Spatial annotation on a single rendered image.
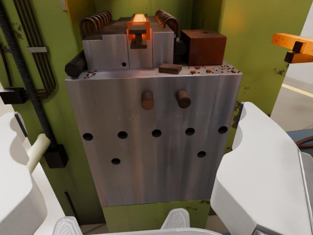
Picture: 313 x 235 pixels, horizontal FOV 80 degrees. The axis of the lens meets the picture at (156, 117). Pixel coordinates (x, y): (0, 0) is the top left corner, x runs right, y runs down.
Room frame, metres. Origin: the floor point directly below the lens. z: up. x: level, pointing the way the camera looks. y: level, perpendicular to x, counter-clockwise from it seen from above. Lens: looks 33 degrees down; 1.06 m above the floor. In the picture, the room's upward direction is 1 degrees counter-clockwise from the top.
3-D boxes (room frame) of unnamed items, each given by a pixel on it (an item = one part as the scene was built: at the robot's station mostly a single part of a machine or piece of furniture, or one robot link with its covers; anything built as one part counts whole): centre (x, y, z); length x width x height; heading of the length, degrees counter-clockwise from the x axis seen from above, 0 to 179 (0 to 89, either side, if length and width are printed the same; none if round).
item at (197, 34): (0.51, -0.12, 0.95); 0.12 x 0.09 x 0.07; 3
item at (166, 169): (0.66, 0.02, 0.69); 0.56 x 0.38 x 0.45; 3
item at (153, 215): (0.66, 0.02, 0.23); 0.56 x 0.38 x 0.47; 3
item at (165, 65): (0.41, -0.03, 0.92); 0.04 x 0.03 x 0.01; 68
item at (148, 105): (0.36, 0.02, 0.87); 0.04 x 0.03 x 0.03; 3
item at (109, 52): (0.65, 0.07, 0.96); 0.42 x 0.20 x 0.09; 3
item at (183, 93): (0.36, -0.06, 0.87); 0.04 x 0.03 x 0.03; 3
